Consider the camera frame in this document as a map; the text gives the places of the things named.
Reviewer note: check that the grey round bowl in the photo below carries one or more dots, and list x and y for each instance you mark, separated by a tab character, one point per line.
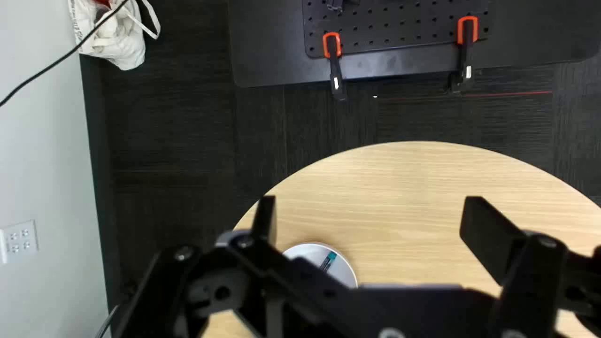
347	272

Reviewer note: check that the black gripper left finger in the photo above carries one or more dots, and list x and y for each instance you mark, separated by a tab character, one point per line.
250	287

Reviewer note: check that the black pegboard plate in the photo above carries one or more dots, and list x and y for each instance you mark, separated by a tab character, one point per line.
400	25

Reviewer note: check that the white bag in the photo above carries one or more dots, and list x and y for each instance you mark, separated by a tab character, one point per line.
114	40

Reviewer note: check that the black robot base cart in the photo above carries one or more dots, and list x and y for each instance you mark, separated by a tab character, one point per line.
268	49

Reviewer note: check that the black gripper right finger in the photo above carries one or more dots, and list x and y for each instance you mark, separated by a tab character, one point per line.
526	269

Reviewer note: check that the orange black bar clamp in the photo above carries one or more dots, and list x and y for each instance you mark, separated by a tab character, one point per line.
464	53
336	66

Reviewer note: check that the white wall socket plate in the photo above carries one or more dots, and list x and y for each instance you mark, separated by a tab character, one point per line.
19	240

